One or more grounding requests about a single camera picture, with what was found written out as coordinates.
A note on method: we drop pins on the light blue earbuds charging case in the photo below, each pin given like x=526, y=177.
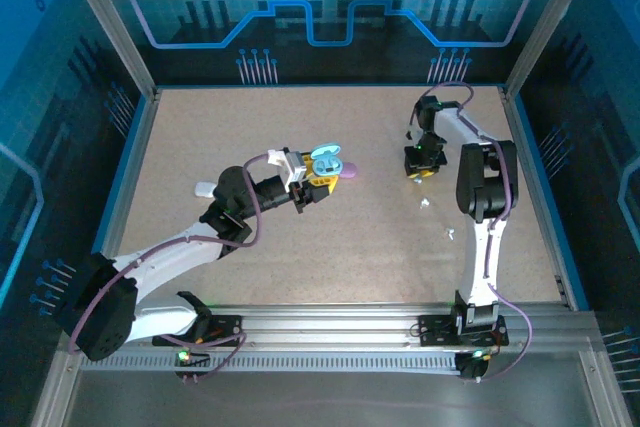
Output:
x=326, y=152

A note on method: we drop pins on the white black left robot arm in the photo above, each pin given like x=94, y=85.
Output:
x=165, y=259

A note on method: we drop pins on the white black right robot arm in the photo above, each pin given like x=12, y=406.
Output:
x=480, y=257

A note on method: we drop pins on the black left connector block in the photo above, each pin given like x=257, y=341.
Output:
x=192, y=362

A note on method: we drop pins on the black connector block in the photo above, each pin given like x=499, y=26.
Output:
x=192, y=362
x=472, y=367

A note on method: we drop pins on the black right connector block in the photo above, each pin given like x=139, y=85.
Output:
x=472, y=367

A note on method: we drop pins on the grey metal sheet shelf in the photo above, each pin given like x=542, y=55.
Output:
x=325, y=402

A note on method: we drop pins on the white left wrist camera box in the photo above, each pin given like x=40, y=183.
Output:
x=296, y=167

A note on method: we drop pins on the aluminium table side rail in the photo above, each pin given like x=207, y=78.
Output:
x=130, y=172
x=537, y=197

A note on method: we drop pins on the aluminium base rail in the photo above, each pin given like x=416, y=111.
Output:
x=325, y=324

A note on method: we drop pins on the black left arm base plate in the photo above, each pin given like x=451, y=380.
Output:
x=225, y=329

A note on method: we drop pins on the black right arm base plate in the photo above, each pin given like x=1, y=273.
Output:
x=435, y=332

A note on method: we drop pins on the aluminium frame post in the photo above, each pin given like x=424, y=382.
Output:
x=110, y=27
x=550, y=22

